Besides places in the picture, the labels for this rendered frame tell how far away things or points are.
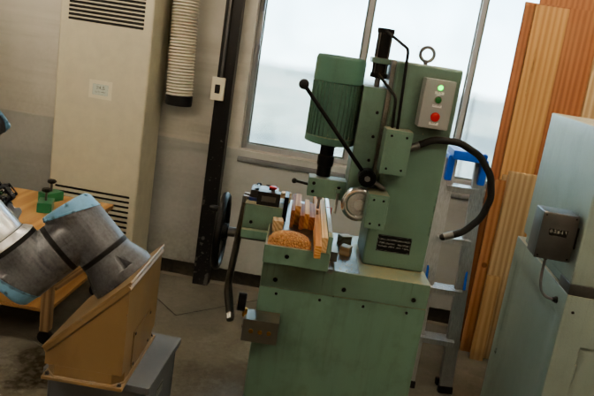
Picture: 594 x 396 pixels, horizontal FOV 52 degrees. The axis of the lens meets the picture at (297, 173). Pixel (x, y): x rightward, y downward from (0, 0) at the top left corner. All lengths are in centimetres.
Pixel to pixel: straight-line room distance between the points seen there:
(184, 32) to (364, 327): 200
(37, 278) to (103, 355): 28
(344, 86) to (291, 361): 97
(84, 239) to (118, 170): 179
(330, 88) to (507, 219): 162
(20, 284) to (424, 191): 129
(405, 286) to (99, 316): 100
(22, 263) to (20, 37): 245
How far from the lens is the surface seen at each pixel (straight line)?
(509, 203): 339
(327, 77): 208
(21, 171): 416
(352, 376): 225
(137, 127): 347
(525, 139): 350
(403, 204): 214
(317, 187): 218
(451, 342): 306
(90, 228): 178
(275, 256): 193
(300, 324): 215
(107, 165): 357
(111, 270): 178
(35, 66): 402
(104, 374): 178
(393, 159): 201
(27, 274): 180
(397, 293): 212
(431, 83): 202
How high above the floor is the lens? 153
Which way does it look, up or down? 12 degrees down
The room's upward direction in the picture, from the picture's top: 9 degrees clockwise
